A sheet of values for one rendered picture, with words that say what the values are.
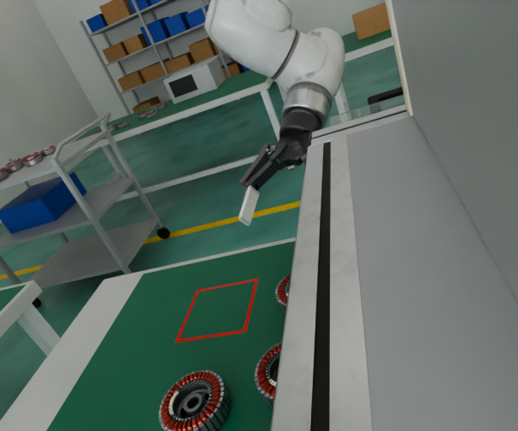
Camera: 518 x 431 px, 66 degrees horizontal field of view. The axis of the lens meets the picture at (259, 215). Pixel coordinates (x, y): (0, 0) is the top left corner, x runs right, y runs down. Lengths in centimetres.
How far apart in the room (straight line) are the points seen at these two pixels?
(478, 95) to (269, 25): 63
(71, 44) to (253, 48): 785
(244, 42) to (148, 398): 66
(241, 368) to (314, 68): 56
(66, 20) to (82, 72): 88
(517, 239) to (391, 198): 14
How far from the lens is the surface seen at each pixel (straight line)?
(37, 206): 293
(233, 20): 78
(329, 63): 82
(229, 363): 76
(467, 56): 19
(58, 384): 101
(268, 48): 79
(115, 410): 84
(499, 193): 19
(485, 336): 20
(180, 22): 703
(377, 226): 28
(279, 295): 78
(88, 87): 862
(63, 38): 862
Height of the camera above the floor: 127
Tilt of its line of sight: 26 degrees down
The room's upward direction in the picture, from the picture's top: 23 degrees counter-clockwise
